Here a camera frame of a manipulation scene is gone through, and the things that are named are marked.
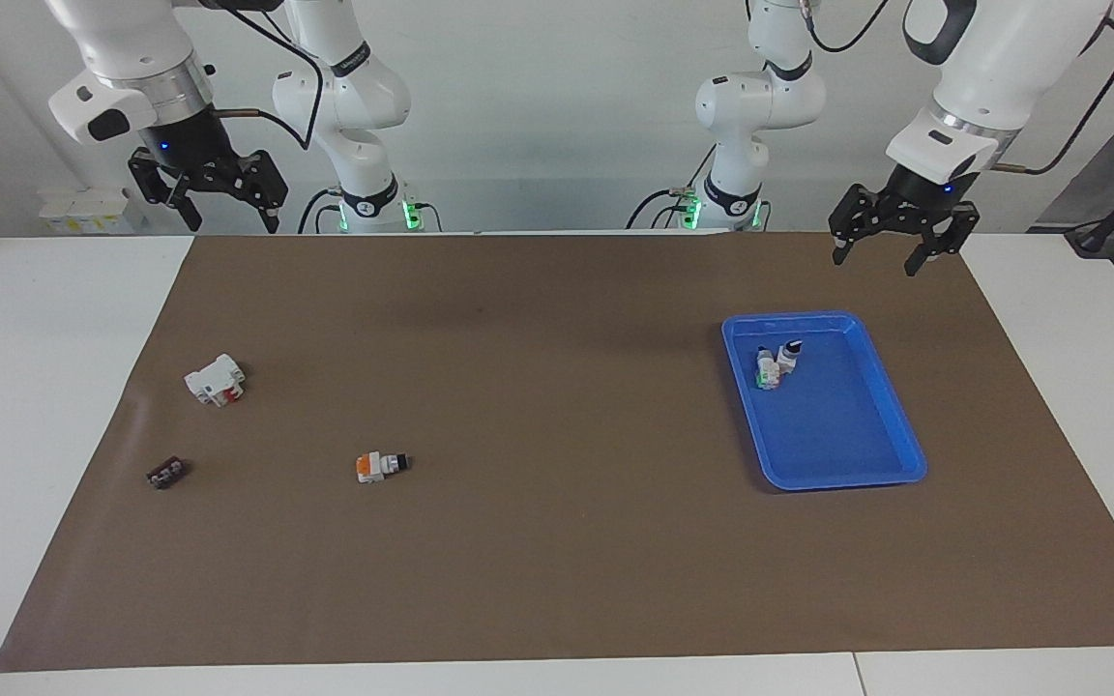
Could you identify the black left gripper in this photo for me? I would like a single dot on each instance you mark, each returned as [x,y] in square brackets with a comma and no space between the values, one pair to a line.
[926,191]

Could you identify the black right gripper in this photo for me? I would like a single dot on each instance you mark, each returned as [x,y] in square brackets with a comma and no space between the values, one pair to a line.
[188,150]

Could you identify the selector switch with green base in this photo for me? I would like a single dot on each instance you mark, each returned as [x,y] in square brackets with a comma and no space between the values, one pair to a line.
[767,372]

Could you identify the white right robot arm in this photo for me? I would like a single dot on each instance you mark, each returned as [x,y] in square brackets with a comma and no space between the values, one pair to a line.
[122,39]

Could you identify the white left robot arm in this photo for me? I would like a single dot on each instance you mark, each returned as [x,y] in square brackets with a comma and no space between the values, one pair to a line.
[992,58]

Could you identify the white cardboard box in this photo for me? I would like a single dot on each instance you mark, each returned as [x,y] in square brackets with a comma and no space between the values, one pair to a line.
[83,208]

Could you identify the white circuit breaker red lever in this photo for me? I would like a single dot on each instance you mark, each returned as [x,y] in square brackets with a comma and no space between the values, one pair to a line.
[212,382]

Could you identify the blue plastic tray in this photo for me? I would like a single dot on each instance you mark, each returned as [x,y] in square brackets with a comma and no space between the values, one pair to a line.
[842,435]

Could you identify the small dark terminal block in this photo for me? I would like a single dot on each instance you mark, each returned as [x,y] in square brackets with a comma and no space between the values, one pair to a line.
[166,474]

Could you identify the brown table mat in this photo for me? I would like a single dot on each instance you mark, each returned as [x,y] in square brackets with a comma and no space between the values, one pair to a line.
[557,464]

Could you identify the selector switch with orange base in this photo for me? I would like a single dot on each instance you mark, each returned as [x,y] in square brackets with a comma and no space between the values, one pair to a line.
[375,468]

